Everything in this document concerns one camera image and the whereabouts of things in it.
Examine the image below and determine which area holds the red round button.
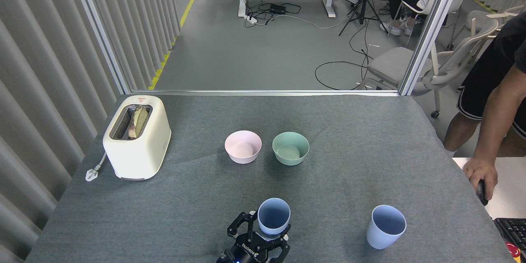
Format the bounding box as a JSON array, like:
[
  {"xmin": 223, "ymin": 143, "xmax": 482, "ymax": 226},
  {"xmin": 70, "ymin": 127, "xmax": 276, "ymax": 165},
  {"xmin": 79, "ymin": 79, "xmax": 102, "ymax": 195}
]
[{"xmin": 505, "ymin": 242, "xmax": 522, "ymax": 261}]

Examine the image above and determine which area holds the person's right hand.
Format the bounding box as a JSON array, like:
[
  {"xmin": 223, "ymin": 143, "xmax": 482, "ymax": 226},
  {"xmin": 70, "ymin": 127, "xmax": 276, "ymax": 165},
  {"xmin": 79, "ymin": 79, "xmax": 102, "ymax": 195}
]
[{"xmin": 463, "ymin": 157, "xmax": 498, "ymax": 200}]

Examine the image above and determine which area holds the toasted bread slice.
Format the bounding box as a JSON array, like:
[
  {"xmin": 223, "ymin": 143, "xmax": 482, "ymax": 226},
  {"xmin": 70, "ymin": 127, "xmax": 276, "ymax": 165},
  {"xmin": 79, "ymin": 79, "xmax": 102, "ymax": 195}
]
[{"xmin": 128, "ymin": 106, "xmax": 149, "ymax": 139}]

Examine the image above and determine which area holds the standing person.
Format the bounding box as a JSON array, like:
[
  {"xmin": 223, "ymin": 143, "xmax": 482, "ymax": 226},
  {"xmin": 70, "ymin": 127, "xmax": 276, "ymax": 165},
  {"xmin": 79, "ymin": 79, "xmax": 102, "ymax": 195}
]
[{"xmin": 443, "ymin": 12, "xmax": 526, "ymax": 157}]

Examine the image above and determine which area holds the grey table cloth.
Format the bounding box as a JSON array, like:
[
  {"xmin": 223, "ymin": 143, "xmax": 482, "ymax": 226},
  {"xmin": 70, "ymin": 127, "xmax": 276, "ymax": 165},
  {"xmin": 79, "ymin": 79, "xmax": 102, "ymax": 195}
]
[{"xmin": 25, "ymin": 95, "xmax": 516, "ymax": 263}]

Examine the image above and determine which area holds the grey office chair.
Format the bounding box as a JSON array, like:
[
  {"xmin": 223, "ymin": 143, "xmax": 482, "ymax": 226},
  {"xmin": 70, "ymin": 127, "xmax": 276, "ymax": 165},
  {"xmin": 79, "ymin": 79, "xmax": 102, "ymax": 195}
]
[{"xmin": 358, "ymin": 18, "xmax": 500, "ymax": 118}]

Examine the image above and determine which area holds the black tripod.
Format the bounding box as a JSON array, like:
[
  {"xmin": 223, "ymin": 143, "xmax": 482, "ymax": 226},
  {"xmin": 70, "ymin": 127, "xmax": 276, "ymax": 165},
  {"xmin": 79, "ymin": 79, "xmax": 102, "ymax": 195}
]
[{"xmin": 339, "ymin": 0, "xmax": 391, "ymax": 37}]

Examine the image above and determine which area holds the white toaster cord with plug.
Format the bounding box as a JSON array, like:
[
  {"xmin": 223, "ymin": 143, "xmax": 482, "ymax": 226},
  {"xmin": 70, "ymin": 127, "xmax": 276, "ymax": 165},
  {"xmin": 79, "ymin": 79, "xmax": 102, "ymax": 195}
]
[{"xmin": 85, "ymin": 153, "xmax": 107, "ymax": 182}]

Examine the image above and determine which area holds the white floor cable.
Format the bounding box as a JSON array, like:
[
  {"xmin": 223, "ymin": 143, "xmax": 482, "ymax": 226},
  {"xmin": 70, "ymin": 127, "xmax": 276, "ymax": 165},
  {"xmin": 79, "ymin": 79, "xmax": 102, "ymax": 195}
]
[{"xmin": 284, "ymin": 13, "xmax": 350, "ymax": 30}]

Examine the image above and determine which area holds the green bowl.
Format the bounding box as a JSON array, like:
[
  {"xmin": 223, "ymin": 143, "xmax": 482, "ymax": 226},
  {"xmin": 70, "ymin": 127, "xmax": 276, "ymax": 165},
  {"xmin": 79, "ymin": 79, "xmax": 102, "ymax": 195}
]
[{"xmin": 272, "ymin": 132, "xmax": 310, "ymax": 166}]

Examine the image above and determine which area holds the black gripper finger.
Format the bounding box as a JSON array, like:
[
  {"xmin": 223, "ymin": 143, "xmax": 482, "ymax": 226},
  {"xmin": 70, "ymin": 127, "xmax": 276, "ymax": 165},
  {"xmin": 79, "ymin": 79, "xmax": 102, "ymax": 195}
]
[
  {"xmin": 263, "ymin": 224, "xmax": 291, "ymax": 263},
  {"xmin": 227, "ymin": 211, "xmax": 258, "ymax": 244}
]

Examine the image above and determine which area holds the silver frame post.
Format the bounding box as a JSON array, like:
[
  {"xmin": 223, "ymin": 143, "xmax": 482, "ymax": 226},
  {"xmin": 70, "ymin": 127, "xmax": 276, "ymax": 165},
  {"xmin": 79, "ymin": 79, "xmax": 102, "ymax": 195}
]
[
  {"xmin": 68, "ymin": 0, "xmax": 132, "ymax": 94},
  {"xmin": 399, "ymin": 0, "xmax": 469, "ymax": 96}
]

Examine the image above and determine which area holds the black computer mouse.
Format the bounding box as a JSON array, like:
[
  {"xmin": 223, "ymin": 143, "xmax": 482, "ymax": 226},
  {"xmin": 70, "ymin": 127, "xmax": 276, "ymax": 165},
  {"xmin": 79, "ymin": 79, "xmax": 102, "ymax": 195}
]
[{"xmin": 476, "ymin": 179, "xmax": 489, "ymax": 206}]

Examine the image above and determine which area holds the black floor cable loop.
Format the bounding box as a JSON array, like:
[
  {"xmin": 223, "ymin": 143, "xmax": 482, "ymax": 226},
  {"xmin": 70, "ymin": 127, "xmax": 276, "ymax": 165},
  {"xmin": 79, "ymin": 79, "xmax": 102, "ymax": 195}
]
[{"xmin": 315, "ymin": 16, "xmax": 375, "ymax": 91}]

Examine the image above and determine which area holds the white office chair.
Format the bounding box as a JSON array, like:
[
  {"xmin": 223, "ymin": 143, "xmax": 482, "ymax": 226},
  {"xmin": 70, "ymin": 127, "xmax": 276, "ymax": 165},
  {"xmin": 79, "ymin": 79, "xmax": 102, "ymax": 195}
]
[{"xmin": 466, "ymin": 0, "xmax": 526, "ymax": 81}]

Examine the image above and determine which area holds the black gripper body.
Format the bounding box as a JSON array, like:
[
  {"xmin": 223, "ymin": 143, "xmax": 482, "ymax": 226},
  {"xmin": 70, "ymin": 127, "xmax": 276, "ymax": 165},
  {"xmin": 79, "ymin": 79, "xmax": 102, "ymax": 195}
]
[{"xmin": 217, "ymin": 233, "xmax": 275, "ymax": 263}]

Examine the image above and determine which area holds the cream white toaster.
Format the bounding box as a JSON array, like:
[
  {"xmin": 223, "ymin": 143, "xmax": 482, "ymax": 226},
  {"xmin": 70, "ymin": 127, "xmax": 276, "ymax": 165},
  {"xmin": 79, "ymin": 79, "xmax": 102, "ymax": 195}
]
[{"xmin": 103, "ymin": 95, "xmax": 171, "ymax": 180}]

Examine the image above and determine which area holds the white desk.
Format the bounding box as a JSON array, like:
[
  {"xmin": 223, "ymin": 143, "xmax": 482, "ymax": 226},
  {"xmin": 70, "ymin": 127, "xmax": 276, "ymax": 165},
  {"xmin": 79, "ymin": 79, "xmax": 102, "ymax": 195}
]
[{"xmin": 452, "ymin": 157, "xmax": 526, "ymax": 263}]

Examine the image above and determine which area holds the black keyboard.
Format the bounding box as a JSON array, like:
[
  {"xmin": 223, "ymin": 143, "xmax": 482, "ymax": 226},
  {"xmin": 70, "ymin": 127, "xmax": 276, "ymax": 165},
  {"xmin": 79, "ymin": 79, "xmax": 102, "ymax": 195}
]
[{"xmin": 494, "ymin": 218, "xmax": 526, "ymax": 251}]

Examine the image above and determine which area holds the pink bowl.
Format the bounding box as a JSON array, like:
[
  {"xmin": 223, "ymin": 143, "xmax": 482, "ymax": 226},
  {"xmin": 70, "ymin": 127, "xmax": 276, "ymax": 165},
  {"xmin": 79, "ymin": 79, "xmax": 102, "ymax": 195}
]
[{"xmin": 224, "ymin": 130, "xmax": 262, "ymax": 164}]

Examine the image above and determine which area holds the blue plastic cup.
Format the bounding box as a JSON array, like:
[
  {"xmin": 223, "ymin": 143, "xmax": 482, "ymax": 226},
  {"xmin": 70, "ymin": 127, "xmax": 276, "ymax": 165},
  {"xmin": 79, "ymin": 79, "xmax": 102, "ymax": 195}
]
[
  {"xmin": 366, "ymin": 205, "xmax": 407, "ymax": 250},
  {"xmin": 257, "ymin": 198, "xmax": 291, "ymax": 235}
]

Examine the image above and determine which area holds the silver frame rail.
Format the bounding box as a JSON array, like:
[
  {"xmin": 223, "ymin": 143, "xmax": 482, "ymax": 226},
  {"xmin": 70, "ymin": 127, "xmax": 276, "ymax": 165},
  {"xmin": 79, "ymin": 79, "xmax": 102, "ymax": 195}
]
[{"xmin": 131, "ymin": 89, "xmax": 400, "ymax": 97}]

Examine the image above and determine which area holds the white table frame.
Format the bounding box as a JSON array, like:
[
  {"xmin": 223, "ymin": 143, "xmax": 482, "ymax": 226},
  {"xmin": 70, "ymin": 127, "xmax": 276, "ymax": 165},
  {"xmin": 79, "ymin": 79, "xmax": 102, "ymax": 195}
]
[{"xmin": 238, "ymin": 0, "xmax": 337, "ymax": 18}]

